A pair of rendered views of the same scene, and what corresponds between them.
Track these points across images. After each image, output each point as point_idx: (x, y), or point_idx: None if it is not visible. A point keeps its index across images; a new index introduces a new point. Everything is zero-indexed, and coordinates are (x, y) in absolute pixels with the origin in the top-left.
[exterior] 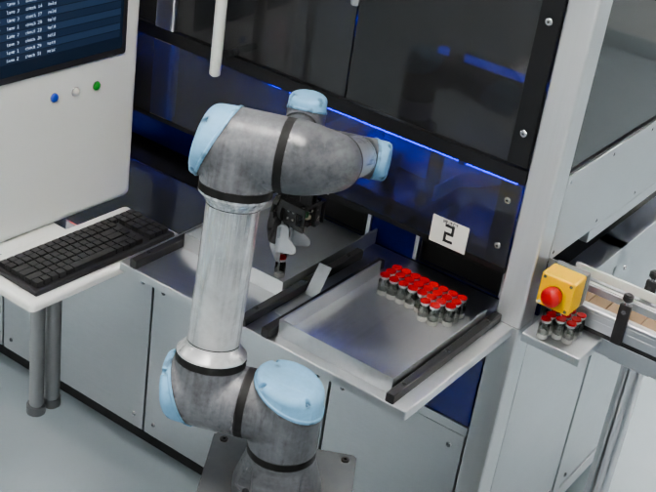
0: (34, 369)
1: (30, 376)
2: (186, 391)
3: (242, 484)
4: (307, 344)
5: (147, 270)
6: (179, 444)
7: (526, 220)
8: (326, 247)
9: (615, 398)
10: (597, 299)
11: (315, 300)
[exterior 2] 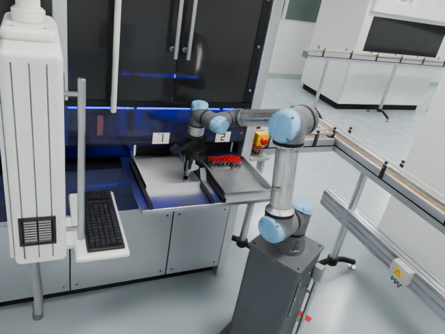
0: (40, 297)
1: (38, 301)
2: (287, 227)
3: (291, 248)
4: (238, 195)
5: (155, 207)
6: (94, 283)
7: None
8: (173, 164)
9: (260, 166)
10: None
11: (217, 181)
